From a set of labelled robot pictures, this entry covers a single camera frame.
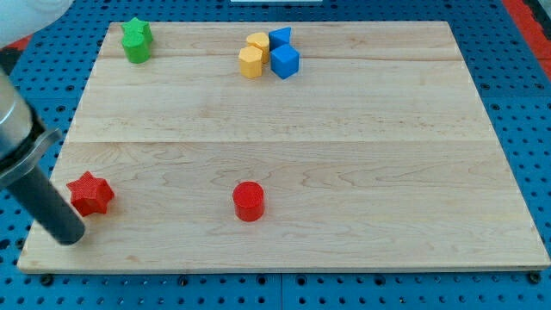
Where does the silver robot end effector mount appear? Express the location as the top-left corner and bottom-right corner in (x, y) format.
(1, 70), (62, 189)

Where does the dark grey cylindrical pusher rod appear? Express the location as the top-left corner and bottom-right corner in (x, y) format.
(8, 167), (85, 245)

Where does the red star block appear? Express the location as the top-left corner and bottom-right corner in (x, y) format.
(66, 171), (115, 217)

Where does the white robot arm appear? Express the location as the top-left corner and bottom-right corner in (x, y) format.
(1, 0), (85, 245)

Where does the green star block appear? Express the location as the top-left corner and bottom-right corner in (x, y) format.
(121, 17), (153, 45)

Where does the green cylinder block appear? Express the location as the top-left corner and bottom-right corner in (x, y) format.
(121, 32), (150, 64)

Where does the wooden board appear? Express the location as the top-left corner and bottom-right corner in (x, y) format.
(18, 22), (550, 274)

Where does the red cylinder block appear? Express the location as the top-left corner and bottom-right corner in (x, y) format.
(232, 181), (264, 222)

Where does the yellow hexagon block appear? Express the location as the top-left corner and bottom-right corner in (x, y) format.
(238, 46), (263, 78)

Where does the blue cube block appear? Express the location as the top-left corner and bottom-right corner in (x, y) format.
(270, 44), (300, 79)

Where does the blue triangle block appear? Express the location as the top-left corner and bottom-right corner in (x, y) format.
(269, 27), (292, 51)

